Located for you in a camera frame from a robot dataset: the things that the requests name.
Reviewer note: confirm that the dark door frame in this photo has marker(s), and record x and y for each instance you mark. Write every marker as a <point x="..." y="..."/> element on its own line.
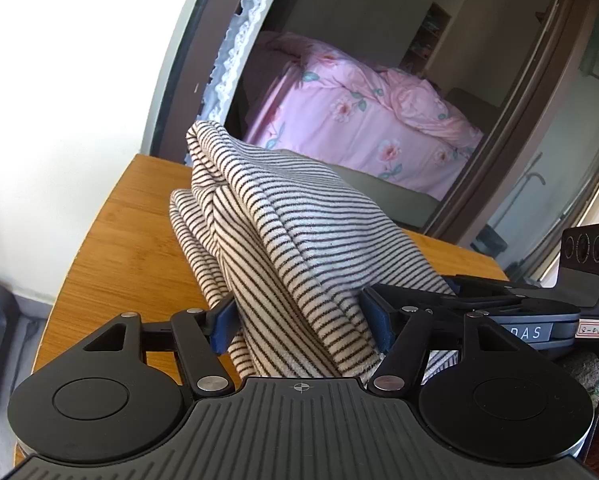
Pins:
<point x="179" y="60"/>

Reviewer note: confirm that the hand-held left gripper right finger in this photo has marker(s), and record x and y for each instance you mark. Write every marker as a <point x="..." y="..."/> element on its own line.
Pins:
<point x="378" y="320"/>

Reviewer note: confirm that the black container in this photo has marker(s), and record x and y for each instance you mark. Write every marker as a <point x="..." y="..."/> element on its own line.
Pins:
<point x="489" y="241"/>

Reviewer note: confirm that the wooden shelf unit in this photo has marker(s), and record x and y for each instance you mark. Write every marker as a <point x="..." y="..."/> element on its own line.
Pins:
<point x="427" y="40"/>

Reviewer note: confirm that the white lace curtain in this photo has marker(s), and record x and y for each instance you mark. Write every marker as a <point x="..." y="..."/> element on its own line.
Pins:
<point x="239" y="35"/>

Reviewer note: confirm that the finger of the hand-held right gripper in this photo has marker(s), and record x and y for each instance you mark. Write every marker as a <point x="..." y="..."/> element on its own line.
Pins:
<point x="489" y="295"/>

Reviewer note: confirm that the striped knit garment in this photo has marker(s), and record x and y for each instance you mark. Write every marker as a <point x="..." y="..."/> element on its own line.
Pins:
<point x="289" y="240"/>

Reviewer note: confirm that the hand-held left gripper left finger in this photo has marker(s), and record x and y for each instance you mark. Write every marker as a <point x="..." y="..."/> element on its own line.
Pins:
<point x="225" y="322"/>

